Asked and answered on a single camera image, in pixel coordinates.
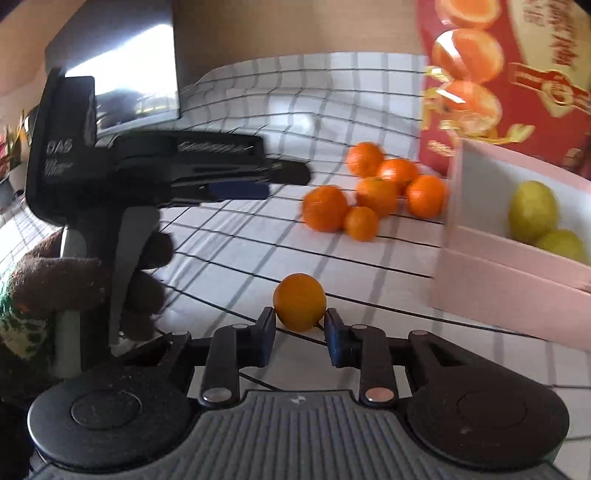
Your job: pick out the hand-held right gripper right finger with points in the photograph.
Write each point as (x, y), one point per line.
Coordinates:
(333, 344)

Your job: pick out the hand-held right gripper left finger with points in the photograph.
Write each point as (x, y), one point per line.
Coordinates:
(267, 340)

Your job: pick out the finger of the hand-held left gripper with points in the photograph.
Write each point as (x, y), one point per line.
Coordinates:
(240, 190)
(288, 171)

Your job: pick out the round orange mandarin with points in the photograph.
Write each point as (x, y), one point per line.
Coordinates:
(299, 301)

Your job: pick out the person's left forearm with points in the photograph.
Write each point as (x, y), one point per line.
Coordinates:
(21, 323)

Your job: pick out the person's left hand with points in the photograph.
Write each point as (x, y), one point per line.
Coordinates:
(51, 281)

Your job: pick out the white checked tablecloth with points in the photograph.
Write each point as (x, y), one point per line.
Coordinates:
(231, 240)

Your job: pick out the white plant pot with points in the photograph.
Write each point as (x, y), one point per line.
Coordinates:
(19, 179)

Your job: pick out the colourful leafy plant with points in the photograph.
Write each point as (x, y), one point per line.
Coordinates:
(14, 138)

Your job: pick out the pile of orange mandarins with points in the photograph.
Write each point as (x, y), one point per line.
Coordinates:
(376, 196)

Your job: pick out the black flat screen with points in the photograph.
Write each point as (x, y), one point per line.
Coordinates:
(138, 55)

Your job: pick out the pink cardboard box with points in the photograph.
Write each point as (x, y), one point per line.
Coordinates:
(485, 279)

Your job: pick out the green round fruit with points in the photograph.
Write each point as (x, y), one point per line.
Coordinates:
(532, 210)
(561, 247)

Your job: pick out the red printed carton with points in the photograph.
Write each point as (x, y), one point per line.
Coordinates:
(531, 110)

